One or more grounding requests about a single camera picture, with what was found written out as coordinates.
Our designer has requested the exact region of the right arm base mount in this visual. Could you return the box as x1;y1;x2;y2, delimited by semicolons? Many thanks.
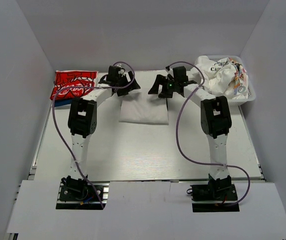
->
186;176;240;213

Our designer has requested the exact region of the white plastic basket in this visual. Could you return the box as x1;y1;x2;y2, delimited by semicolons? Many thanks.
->
195;54;256;106

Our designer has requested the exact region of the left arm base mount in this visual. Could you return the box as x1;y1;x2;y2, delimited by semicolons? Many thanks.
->
56;176;109;210

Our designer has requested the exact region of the folded red coca-cola shirt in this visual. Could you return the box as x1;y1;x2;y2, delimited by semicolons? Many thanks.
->
50;70;98;101

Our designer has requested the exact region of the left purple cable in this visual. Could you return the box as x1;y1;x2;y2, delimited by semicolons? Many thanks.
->
51;61;135;210

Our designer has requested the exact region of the white colourful print t shirt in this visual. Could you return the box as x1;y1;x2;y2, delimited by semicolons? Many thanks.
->
194;55;250;100

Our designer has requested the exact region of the green and white t shirt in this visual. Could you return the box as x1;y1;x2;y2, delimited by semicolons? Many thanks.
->
119;88;169;125

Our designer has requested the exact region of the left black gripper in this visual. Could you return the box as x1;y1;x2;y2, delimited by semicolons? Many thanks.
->
116;70;140;97

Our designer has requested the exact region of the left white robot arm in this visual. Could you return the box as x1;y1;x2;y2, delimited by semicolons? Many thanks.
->
67;65;140;183

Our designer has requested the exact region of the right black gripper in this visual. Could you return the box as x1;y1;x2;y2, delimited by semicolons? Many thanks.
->
148;74;178;99

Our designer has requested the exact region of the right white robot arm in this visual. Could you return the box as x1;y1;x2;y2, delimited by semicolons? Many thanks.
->
148;65;232;200

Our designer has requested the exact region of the folded blue shirt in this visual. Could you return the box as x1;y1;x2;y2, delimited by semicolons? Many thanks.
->
54;99;72;108

